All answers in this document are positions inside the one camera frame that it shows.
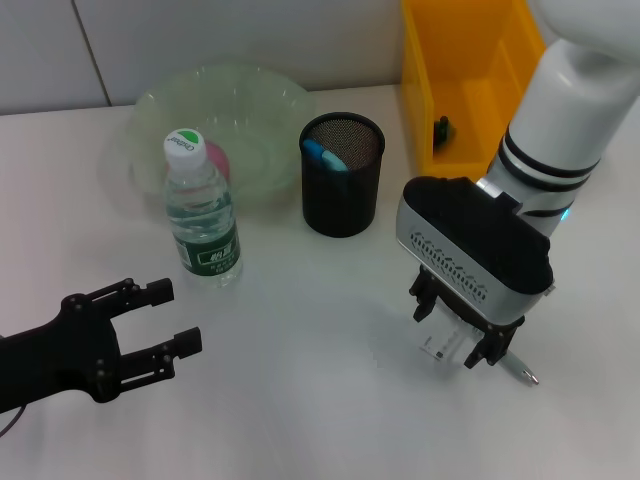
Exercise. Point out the green glass fruit bowl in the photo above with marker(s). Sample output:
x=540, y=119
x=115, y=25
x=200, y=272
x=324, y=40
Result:
x=250, y=115

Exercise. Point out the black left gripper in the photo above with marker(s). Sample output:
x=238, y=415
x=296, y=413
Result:
x=60, y=350

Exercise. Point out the green label water bottle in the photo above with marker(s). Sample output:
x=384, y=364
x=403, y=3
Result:
x=200, y=220

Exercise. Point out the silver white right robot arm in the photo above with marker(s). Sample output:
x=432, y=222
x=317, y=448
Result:
x=565, y=110

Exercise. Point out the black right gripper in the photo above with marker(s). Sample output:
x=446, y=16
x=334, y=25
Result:
x=462, y=314

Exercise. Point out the yellow plastic bin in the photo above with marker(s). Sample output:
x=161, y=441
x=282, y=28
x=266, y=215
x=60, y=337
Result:
x=450, y=50

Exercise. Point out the transparent plastic ruler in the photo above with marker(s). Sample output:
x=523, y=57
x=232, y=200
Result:
x=440, y=345

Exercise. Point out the blue teal scissors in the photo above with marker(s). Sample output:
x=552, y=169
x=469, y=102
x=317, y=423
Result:
x=330, y=160

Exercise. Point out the black mesh pen holder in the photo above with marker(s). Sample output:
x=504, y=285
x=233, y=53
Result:
x=340, y=210

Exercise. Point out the grey clear ballpoint pen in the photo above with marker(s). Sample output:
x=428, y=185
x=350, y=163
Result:
x=522, y=370

